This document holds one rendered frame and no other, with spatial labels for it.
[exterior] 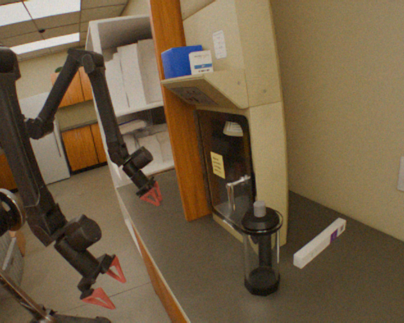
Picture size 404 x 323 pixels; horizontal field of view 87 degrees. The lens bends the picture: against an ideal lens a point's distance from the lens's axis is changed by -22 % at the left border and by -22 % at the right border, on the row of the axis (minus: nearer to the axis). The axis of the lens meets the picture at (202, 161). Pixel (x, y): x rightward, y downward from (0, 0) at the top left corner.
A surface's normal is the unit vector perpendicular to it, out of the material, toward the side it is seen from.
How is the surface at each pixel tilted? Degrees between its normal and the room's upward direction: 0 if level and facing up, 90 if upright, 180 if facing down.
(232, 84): 90
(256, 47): 90
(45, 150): 90
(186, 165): 90
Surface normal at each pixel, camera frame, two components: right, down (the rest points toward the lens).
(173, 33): 0.44, 0.22
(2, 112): -0.01, 0.32
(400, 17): -0.88, 0.27
